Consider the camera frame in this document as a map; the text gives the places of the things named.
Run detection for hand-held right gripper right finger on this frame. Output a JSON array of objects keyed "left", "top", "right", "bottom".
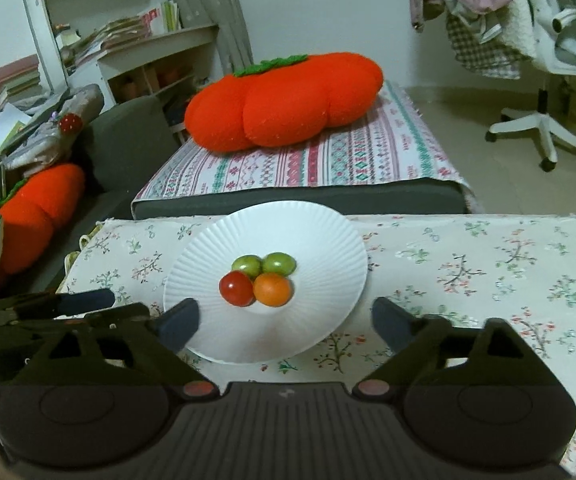
[{"left": 352, "top": 297, "right": 566, "bottom": 402}]

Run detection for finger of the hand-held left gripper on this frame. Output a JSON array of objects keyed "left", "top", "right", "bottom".
[
  {"left": 0, "top": 288, "right": 117, "bottom": 318},
  {"left": 83, "top": 303, "right": 153, "bottom": 333}
]

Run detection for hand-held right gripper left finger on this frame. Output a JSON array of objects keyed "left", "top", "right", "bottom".
[{"left": 0, "top": 298, "right": 221, "bottom": 402}]

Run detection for white ribbed plate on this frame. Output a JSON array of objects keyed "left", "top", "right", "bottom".
[{"left": 163, "top": 201, "right": 369, "bottom": 365}]

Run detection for red cherry tomato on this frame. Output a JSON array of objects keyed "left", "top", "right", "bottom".
[{"left": 219, "top": 270, "right": 256, "bottom": 307}]

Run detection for small green tomato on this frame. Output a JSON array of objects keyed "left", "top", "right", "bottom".
[{"left": 231, "top": 255, "right": 263, "bottom": 277}]

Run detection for floral tablecloth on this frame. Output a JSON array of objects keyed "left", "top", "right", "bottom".
[{"left": 55, "top": 212, "right": 576, "bottom": 478}]

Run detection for orange cherry tomato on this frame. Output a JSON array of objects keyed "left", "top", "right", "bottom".
[{"left": 253, "top": 272, "right": 293, "bottom": 307}]

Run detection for small orange persimmon cushion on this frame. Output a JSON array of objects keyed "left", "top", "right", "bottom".
[{"left": 0, "top": 162, "right": 87, "bottom": 276}]

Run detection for large green tomato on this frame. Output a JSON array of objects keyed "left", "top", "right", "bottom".
[{"left": 262, "top": 252, "right": 297, "bottom": 277}]

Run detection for grey sofa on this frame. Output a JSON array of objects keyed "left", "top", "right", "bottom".
[{"left": 0, "top": 95, "right": 468, "bottom": 311}]

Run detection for silver bag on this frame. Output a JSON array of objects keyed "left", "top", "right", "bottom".
[{"left": 0, "top": 85, "right": 105, "bottom": 181}]

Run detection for red strawberry charm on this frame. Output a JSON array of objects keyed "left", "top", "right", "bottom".
[{"left": 58, "top": 112, "right": 84, "bottom": 134}]

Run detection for white paper sheets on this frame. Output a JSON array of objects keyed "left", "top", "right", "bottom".
[{"left": 0, "top": 105, "right": 34, "bottom": 156}]

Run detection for stack of books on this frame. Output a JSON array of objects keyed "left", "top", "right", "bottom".
[{"left": 0, "top": 55, "right": 44, "bottom": 107}]

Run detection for large orange persimmon cushion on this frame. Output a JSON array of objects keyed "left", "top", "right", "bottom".
[{"left": 184, "top": 52, "right": 385, "bottom": 153}]

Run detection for white office chair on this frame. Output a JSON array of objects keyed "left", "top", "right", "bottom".
[{"left": 485, "top": 0, "right": 576, "bottom": 173}]

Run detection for pile of magazines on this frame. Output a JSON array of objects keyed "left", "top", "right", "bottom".
[{"left": 63, "top": 2, "right": 183, "bottom": 63}]

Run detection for white bookshelf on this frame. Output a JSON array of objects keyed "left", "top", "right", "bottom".
[{"left": 15, "top": 0, "right": 221, "bottom": 106}]

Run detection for checked cloth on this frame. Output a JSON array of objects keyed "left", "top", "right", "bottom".
[{"left": 445, "top": 10, "right": 523, "bottom": 81}]

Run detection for grey curtain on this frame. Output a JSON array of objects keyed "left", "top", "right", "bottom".
[{"left": 160, "top": 0, "right": 253, "bottom": 91}]

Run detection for white fleece jacket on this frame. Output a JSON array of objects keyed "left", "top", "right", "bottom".
[{"left": 498, "top": 0, "right": 553, "bottom": 61}]

